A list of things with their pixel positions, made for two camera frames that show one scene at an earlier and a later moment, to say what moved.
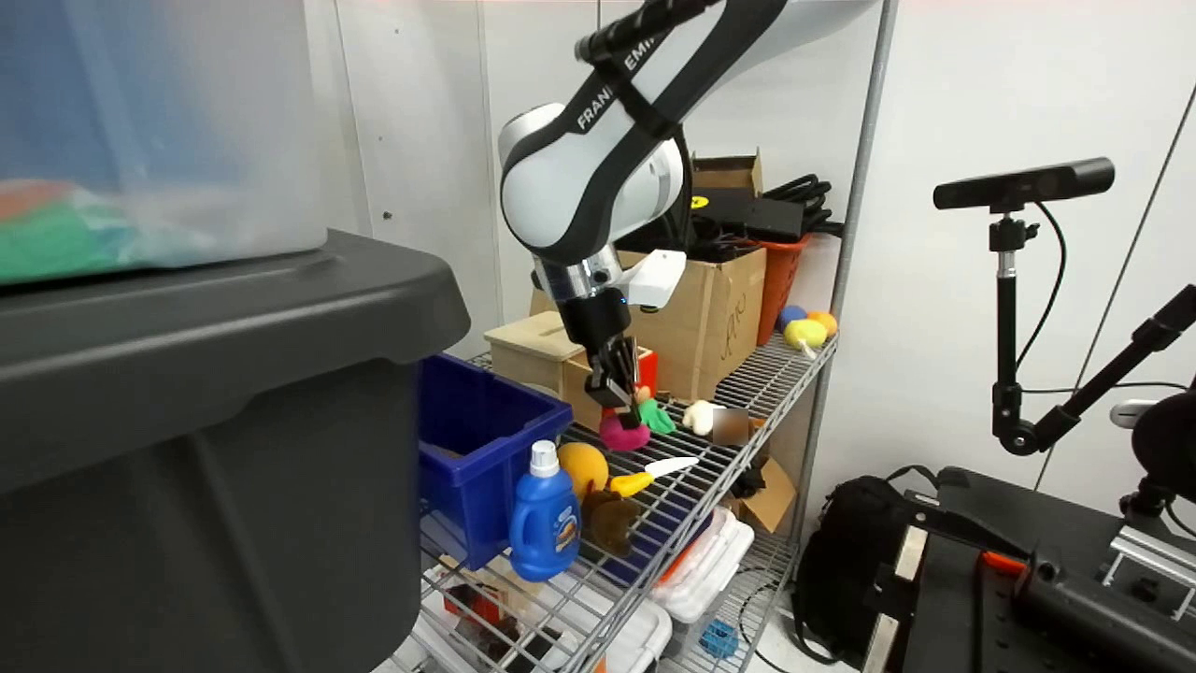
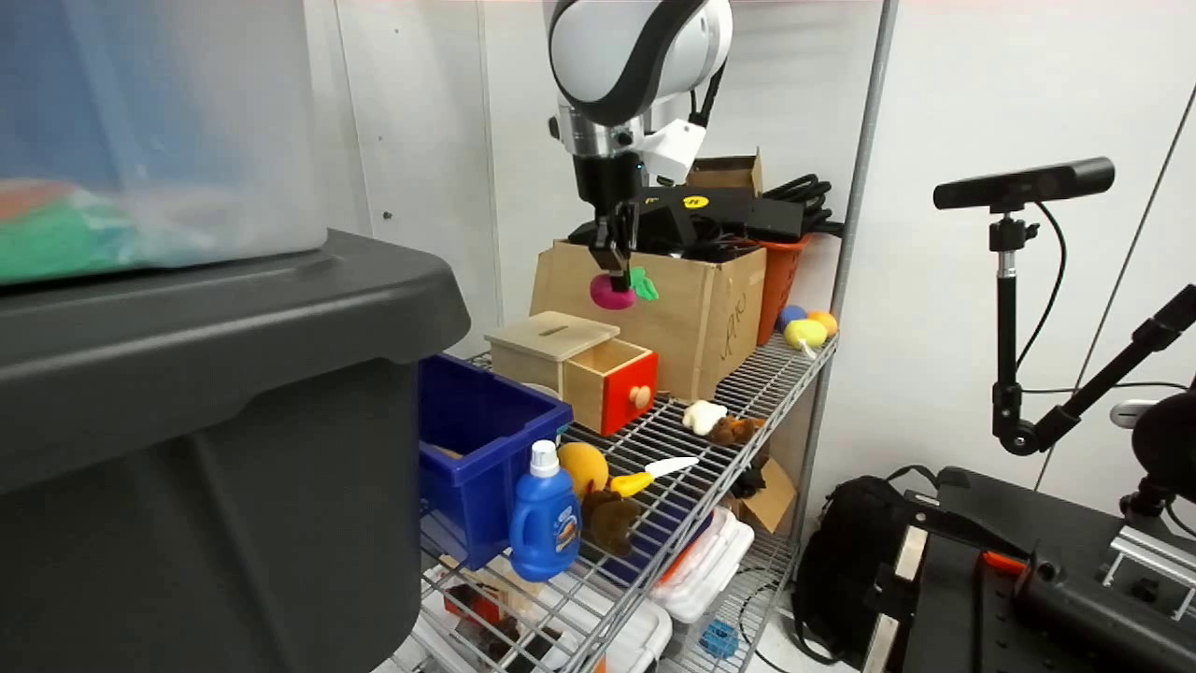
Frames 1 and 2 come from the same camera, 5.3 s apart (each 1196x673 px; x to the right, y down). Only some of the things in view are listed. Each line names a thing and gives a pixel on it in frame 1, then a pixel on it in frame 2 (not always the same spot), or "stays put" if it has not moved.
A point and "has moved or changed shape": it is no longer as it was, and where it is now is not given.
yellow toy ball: [579, 467] stays put
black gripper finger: [624, 381] → [624, 226]
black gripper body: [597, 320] → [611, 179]
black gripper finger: [605, 384] → [602, 241]
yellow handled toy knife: [634, 484] stays put
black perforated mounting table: [1019, 579] stays put
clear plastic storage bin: [163, 131] stays put
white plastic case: [705, 565] stays put
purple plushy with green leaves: [634, 437] has moved or changed shape
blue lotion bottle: [544, 517] stays put
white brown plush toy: [729, 431] stays put
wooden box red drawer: [544, 358] stays put
